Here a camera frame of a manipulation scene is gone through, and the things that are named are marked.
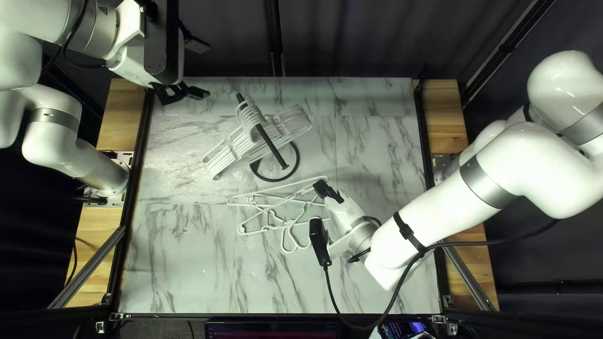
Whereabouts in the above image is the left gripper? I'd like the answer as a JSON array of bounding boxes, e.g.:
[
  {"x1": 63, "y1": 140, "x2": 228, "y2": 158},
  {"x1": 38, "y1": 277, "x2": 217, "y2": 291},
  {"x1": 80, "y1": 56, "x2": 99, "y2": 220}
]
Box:
[{"x1": 106, "y1": 0, "x2": 212, "y2": 106}]

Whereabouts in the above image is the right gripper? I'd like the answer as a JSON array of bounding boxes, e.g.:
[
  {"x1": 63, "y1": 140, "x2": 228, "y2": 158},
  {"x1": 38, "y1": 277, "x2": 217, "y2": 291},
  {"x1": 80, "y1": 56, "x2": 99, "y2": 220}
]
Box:
[{"x1": 312, "y1": 178, "x2": 367, "y2": 237}]

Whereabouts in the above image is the white plastic hanger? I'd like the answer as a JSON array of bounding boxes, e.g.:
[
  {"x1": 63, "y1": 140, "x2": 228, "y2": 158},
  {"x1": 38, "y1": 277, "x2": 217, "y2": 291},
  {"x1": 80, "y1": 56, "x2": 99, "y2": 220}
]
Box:
[
  {"x1": 250, "y1": 192, "x2": 330, "y2": 252},
  {"x1": 238, "y1": 181, "x2": 326, "y2": 252},
  {"x1": 227, "y1": 175, "x2": 330, "y2": 210}
]

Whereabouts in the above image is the black hanger rack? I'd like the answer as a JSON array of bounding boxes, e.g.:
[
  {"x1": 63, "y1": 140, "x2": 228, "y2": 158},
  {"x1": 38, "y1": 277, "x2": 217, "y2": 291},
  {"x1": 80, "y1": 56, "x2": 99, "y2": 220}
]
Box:
[{"x1": 235, "y1": 92, "x2": 301, "y2": 183}]

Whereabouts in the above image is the row of white hangers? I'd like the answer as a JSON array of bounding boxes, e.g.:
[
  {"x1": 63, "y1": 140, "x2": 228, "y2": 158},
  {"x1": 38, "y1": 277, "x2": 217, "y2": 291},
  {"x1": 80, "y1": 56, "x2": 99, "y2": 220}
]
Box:
[{"x1": 202, "y1": 105, "x2": 313, "y2": 182}]

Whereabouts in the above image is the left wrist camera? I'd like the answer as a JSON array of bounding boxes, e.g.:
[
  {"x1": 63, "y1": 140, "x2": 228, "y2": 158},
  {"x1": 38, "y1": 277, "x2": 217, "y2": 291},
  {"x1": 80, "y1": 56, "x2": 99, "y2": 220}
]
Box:
[{"x1": 143, "y1": 0, "x2": 185, "y2": 87}]

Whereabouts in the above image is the black frame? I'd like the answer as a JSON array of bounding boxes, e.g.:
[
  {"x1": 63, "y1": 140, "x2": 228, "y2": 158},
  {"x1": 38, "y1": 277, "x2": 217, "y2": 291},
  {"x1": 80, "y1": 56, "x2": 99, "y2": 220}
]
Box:
[{"x1": 47, "y1": 0, "x2": 561, "y2": 336}]

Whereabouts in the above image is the thin black cable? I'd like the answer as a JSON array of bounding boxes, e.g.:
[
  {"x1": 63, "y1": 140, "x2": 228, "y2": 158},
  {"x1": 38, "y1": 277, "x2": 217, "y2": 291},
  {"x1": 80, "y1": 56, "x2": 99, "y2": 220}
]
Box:
[{"x1": 65, "y1": 237, "x2": 80, "y2": 289}]

